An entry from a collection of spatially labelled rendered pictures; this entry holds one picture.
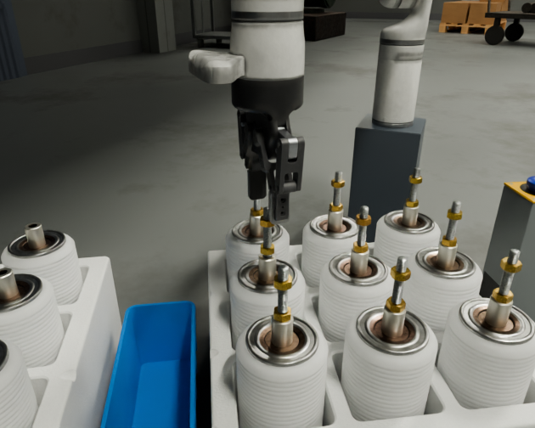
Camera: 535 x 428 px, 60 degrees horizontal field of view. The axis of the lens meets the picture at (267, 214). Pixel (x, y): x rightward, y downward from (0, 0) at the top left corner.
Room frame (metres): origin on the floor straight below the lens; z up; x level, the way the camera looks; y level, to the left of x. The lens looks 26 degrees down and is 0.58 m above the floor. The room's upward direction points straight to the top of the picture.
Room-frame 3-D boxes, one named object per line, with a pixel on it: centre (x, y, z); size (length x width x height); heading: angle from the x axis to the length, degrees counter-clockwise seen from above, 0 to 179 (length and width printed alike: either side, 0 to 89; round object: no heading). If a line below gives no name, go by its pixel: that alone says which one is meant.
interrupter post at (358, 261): (0.50, -0.12, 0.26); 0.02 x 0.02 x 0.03
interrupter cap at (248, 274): (0.49, 0.00, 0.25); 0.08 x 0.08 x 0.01
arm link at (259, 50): (0.48, 0.02, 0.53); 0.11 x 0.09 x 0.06; 112
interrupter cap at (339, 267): (0.50, -0.12, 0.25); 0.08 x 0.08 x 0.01
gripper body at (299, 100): (0.49, 0.00, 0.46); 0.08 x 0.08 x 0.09
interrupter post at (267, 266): (0.49, 0.00, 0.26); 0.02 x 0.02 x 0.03
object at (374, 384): (0.38, -0.13, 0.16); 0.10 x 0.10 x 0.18
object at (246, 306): (0.49, 0.00, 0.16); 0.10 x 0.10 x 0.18
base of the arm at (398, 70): (1.04, -0.28, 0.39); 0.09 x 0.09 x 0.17; 68
